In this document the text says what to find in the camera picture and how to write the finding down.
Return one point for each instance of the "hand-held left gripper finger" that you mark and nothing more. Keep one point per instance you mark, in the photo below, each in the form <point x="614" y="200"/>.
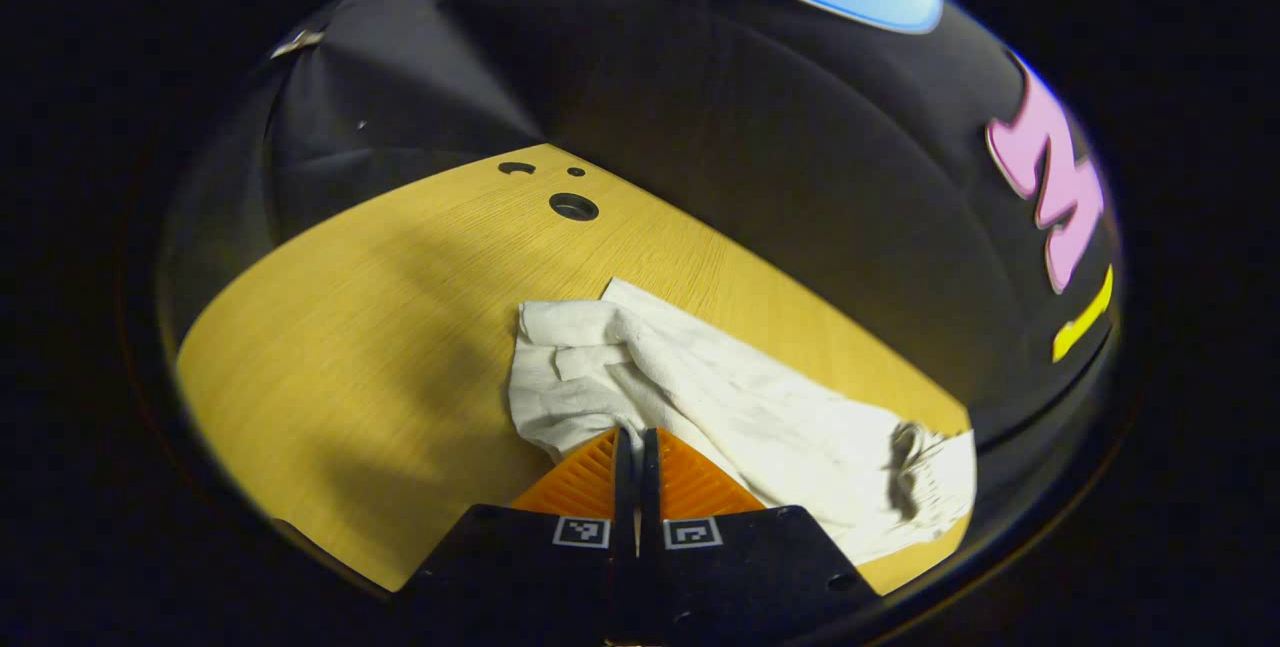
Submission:
<point x="625" y="487"/>
<point x="650" y="487"/>

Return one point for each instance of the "white jeans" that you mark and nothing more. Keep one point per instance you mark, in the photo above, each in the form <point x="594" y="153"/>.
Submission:
<point x="720" y="397"/>

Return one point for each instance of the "black backdrop cloth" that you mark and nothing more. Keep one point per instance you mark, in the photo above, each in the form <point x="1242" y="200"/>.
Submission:
<point x="750" y="127"/>

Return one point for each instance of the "small metal backdrop clip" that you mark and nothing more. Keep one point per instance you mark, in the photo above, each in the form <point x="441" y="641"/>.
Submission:
<point x="297" y="43"/>

